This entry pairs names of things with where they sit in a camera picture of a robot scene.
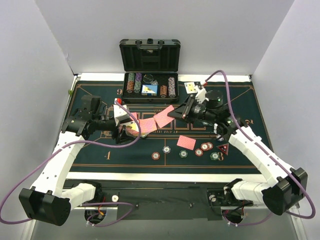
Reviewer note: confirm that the red triangular dealer button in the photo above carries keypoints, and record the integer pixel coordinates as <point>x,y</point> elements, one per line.
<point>224,148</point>

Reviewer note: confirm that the red poker chip stack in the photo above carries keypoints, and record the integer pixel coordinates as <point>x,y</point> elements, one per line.
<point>155,156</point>

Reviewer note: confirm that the blue card box in case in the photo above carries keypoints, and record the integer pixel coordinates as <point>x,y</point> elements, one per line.
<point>149,90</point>

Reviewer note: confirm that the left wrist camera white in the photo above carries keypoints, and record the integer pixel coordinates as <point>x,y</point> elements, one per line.
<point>119,114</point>

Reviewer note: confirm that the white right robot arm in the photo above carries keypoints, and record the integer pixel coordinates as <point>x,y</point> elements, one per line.
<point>284,185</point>

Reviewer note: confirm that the green poker table mat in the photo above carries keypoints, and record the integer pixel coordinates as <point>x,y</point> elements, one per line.
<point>138,157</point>

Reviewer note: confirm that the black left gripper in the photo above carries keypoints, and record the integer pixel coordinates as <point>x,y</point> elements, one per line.
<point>119,132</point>

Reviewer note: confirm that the green red chips in case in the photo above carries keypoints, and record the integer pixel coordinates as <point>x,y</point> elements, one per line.
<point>130,83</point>

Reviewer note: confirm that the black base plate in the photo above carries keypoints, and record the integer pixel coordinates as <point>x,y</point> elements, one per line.
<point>146,200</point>

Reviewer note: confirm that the red card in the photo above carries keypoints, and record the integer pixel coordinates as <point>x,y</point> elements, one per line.
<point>186,142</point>

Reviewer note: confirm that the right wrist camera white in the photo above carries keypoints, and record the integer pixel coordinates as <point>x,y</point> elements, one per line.
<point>200,96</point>

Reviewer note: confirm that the red playing card deck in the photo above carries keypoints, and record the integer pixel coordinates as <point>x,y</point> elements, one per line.
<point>147,126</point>

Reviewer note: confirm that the green poker chip stack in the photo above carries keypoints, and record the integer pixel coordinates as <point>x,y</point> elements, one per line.
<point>183,154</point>

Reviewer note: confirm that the blue poker chip stack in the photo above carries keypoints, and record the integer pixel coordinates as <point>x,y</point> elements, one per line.
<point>166,149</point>

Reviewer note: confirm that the orange chips in case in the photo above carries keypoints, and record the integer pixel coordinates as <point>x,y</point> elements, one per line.
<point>163,91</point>

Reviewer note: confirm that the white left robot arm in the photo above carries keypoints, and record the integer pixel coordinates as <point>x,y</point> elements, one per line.
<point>45,200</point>

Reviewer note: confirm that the lilac chips in case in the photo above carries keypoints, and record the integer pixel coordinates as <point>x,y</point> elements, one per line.
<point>171,87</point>

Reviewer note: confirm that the purple green chips in case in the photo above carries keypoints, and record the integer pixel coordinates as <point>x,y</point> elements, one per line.
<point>137,82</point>

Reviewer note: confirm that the black round button in case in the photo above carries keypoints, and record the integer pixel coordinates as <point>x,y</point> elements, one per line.
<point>148,78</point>

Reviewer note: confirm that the face-up card seat one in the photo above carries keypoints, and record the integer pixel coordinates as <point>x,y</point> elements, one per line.
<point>190,88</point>

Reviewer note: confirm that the black poker chip case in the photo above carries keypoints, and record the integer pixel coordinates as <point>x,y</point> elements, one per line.
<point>158,57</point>

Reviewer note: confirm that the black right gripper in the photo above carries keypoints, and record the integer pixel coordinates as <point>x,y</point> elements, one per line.
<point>188,109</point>

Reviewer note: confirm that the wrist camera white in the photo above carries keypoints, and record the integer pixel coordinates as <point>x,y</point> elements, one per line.
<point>200,96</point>
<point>119,114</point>

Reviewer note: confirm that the blue chips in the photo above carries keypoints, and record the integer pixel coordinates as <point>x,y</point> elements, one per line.
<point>219,138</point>

